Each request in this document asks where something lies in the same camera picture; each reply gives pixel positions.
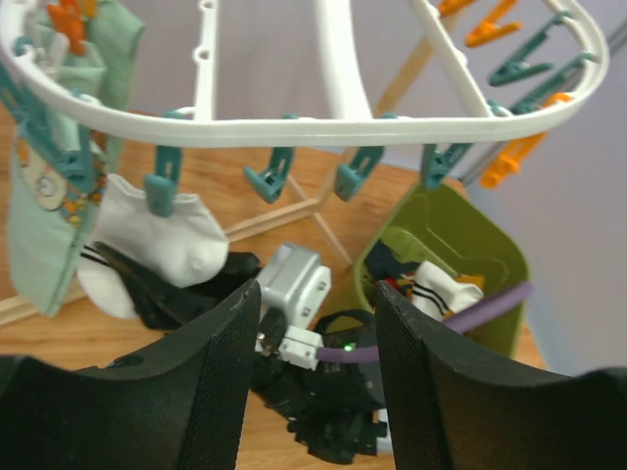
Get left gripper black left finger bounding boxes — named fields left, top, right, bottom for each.
left=1, top=281, right=261, bottom=469

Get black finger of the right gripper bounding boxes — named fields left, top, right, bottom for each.
left=95, top=242, right=218, bottom=329

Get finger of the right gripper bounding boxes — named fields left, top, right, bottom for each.
left=195, top=252, right=263, bottom=299

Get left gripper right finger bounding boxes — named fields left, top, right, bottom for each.
left=374, top=283, right=626, bottom=469

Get white sock black stripes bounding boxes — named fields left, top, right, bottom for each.
left=410, top=261, right=484, bottom=321

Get white round clip hanger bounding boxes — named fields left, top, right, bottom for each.
left=1, top=1, right=609, bottom=148

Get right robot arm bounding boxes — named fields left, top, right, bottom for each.
left=89, top=242, right=391, bottom=465

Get mint green cartoon sock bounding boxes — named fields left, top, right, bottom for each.
left=7, top=136, right=123, bottom=316

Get olive green plastic basket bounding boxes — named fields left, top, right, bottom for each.
left=337, top=181, right=530, bottom=359

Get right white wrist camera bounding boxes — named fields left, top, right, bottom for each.
left=255, top=243, right=332, bottom=370

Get wooden drying rack frame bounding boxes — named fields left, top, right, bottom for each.
left=1, top=38, right=433, bottom=327

